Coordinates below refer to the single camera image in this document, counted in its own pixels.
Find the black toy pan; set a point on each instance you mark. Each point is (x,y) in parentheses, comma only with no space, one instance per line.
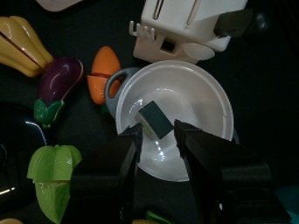
(15,157)

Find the yellow toy bananas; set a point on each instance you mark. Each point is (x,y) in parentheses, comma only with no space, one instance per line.
(19,43)

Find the white bowl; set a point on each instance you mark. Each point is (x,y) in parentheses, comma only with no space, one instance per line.
(184,99)

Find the orange toy carrot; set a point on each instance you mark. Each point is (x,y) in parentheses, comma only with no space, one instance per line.
(103,73)

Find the light green toy vegetable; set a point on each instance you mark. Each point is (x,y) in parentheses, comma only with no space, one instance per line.
(53,178)

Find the yellow toy corn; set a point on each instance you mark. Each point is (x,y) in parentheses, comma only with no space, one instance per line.
(150,220)

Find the grey-blue toy pot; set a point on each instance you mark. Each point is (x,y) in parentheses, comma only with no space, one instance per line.
(115,87)

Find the white toy fork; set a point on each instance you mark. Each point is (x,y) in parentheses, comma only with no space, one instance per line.
(143,31)

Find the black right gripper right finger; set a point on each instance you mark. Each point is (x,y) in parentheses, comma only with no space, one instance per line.
(226,180)

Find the purple toy eggplant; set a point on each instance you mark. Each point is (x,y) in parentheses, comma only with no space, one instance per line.
(58,84)

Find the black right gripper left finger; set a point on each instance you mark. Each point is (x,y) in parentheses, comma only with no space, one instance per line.
(105,180)

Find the dark green sponge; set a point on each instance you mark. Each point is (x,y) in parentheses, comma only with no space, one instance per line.
(157,119)

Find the teal toy item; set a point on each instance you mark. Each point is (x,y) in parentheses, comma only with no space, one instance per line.
(289,201)

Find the white toy toaster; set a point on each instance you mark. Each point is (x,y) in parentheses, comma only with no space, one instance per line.
(188,26)

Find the white toy spoon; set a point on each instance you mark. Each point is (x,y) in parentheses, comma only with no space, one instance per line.
(198,51)

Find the white toy plate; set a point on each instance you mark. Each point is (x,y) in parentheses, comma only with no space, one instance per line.
(58,4)

